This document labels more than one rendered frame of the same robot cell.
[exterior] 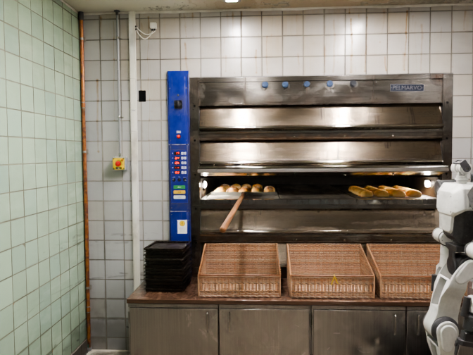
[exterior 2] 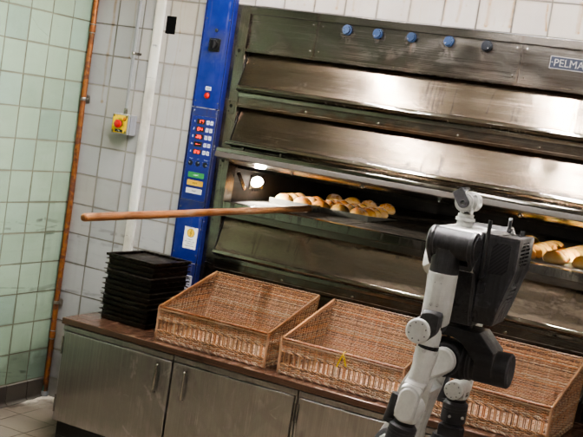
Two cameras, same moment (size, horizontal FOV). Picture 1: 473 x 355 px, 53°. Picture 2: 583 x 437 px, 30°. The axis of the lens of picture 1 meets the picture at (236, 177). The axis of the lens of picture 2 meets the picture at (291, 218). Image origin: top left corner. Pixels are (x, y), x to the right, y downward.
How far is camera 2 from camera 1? 2.26 m
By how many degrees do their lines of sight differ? 23
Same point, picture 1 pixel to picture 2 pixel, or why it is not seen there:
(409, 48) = not seen: outside the picture
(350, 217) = not seen: hidden behind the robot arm
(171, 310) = (114, 348)
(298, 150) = (381, 147)
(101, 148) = (106, 98)
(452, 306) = not seen: hidden behind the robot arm
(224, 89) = (286, 29)
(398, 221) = (523, 302)
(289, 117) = (375, 90)
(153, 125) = (179, 72)
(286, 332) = (258, 422)
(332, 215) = (417, 268)
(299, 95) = (397, 55)
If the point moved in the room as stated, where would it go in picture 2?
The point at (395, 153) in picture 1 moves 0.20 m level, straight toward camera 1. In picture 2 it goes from (536, 180) to (511, 178)
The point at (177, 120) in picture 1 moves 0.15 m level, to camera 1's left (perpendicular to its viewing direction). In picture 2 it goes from (209, 68) to (181, 65)
